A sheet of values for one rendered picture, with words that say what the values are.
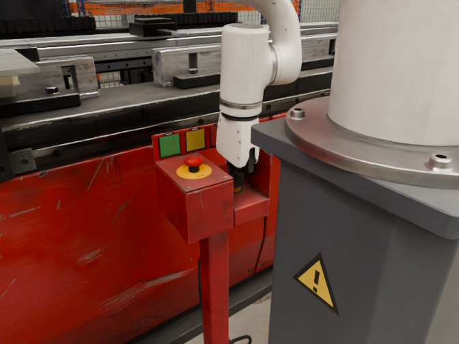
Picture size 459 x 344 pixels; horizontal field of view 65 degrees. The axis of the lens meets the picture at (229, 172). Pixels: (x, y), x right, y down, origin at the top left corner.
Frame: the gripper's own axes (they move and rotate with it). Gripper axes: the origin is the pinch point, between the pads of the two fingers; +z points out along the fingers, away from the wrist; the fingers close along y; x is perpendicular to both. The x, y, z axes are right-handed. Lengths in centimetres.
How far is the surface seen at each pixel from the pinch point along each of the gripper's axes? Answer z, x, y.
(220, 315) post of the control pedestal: 37.9, -5.1, 4.2
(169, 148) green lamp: -5.7, -11.4, -9.5
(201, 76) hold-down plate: -13.7, 8.1, -31.1
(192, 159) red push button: -6.9, -10.3, -0.8
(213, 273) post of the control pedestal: 23.0, -6.8, 2.9
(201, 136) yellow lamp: -7.0, -3.7, -9.5
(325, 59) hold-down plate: -13, 59, -35
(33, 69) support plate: -24.9, -34.0, -9.3
